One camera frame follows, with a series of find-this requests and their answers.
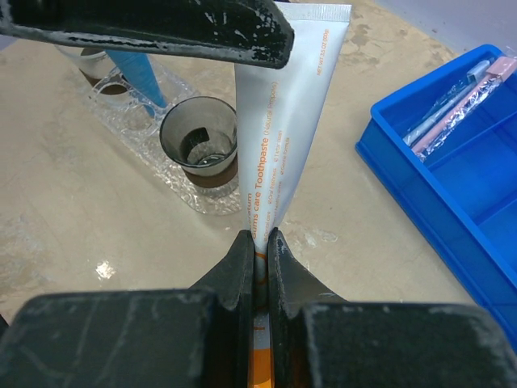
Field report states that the blue plastic divided bin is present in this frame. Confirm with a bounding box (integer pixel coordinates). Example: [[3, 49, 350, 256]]
[[356, 44, 516, 341]]

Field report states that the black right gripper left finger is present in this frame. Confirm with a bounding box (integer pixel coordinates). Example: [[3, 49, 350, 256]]
[[1, 230, 254, 387]]

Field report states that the light blue toothpaste tube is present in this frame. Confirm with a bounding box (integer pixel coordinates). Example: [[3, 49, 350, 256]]
[[106, 49, 167, 108]]

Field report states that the clear textured glass tray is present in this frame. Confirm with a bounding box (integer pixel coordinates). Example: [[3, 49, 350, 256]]
[[86, 59, 241, 216]]

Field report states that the pink wrapped toothbrush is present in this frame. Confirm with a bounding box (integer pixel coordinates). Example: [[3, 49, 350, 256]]
[[410, 56, 516, 161]]

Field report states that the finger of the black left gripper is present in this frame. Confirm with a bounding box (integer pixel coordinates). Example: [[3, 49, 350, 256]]
[[1, 0, 295, 69]]

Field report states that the blue wrapped toothbrush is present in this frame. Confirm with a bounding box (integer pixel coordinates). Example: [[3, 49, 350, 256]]
[[403, 58, 494, 147]]

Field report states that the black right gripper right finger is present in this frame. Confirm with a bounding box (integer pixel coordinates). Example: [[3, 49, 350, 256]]
[[267, 230, 516, 387]]

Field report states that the white toothpaste tube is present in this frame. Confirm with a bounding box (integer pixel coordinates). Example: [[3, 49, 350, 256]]
[[234, 2, 352, 387]]

